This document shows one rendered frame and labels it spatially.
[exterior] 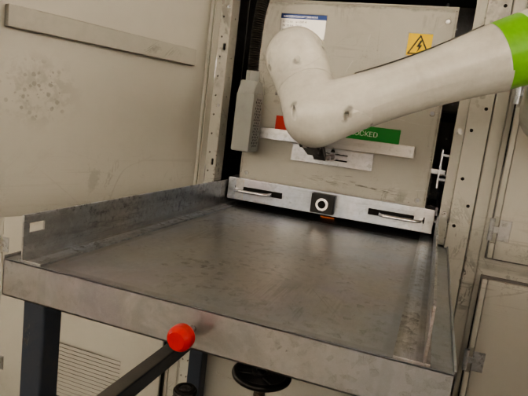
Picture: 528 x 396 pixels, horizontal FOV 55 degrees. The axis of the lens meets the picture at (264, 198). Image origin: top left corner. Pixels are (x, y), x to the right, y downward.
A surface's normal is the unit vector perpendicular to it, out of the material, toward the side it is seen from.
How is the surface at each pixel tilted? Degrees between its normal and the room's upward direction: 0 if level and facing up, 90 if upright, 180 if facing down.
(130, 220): 90
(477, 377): 90
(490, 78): 117
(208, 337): 90
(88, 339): 90
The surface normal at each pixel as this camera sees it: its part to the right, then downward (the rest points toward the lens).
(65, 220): 0.94, 0.16
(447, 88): 0.04, 0.57
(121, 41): 0.75, 0.19
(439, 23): -0.33, 0.11
